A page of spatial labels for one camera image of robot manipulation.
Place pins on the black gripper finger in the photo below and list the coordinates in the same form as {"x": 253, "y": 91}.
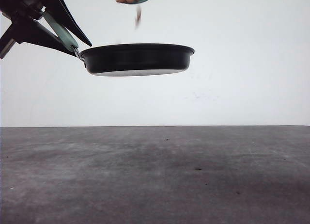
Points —
{"x": 70, "y": 18}
{"x": 31, "y": 32}

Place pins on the black frying pan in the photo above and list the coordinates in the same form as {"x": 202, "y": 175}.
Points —
{"x": 126, "y": 60}

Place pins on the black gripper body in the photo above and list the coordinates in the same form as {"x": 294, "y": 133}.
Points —
{"x": 32, "y": 9}

